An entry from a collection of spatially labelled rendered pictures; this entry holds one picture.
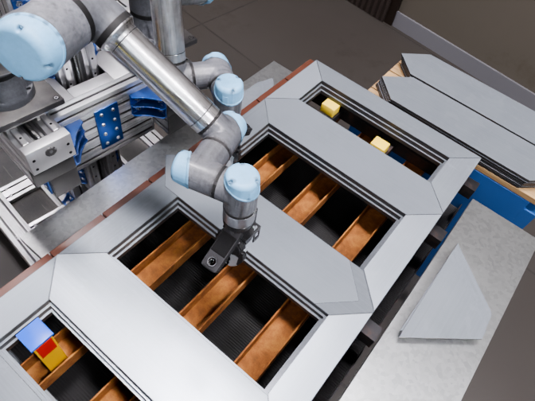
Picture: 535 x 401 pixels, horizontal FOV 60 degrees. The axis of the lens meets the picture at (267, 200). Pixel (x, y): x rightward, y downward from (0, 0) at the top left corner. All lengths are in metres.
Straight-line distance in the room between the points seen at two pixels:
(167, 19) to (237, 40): 2.28
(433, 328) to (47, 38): 1.20
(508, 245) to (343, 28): 2.48
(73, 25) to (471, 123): 1.48
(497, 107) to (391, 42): 1.86
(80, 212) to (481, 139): 1.46
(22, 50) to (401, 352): 1.18
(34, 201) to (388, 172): 1.54
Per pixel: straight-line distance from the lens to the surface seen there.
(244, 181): 0.93
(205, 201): 1.40
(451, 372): 1.47
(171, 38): 1.23
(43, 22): 0.94
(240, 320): 1.56
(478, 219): 1.79
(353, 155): 1.61
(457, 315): 1.50
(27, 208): 2.30
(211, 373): 1.18
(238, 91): 1.20
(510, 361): 2.53
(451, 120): 1.93
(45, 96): 1.49
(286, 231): 1.36
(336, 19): 3.92
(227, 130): 1.04
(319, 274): 1.32
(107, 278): 1.29
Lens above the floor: 2.00
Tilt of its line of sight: 53 degrees down
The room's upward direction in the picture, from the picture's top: 13 degrees clockwise
